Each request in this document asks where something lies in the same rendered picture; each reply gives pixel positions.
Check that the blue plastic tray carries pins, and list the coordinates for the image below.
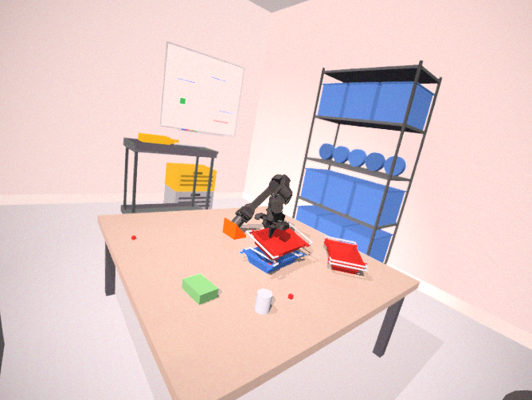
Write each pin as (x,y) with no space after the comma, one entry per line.
(262,263)

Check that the white cylinder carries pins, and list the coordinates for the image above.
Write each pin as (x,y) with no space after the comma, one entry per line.
(263,301)

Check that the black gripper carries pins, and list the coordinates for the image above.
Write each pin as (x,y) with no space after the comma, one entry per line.
(270,221)

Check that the light green block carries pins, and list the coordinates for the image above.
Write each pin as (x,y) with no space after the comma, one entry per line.
(199,288)

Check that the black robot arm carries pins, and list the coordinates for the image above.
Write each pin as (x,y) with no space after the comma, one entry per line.
(280,184)

